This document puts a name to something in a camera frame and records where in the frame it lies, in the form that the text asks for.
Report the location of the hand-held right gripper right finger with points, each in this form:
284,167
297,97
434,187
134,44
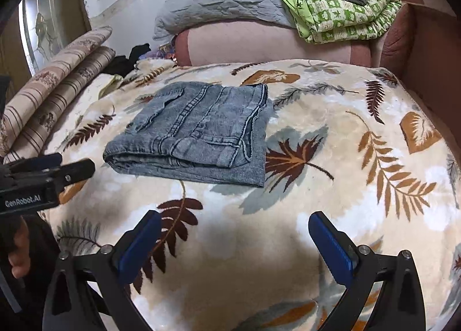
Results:
329,248

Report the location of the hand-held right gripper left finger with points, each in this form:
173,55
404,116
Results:
138,248

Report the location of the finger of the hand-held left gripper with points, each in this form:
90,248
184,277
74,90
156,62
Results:
77,168
48,159

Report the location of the blue denim pants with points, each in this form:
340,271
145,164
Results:
198,129

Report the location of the person's left hand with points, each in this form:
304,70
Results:
21,255

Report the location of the person's black clothing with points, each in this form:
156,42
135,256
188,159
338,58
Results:
39,244

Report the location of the striped floral rolled mattress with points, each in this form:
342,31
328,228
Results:
68,100

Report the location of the cream leaf print blanket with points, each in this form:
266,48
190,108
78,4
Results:
252,244

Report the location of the striped beige pillows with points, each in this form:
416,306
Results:
46,75

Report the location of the yellow-green cloth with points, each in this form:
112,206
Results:
112,84

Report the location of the black cloth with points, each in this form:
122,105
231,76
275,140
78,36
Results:
122,64

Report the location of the wooden door with glass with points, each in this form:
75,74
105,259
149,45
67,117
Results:
39,28

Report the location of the multicoloured cloth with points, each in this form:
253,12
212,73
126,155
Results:
166,53

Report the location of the grey quilted pillow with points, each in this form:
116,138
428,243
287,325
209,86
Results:
216,3

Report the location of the pink bolster cushion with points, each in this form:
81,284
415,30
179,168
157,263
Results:
259,42

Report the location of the green patterned quilt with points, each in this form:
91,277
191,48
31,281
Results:
342,17

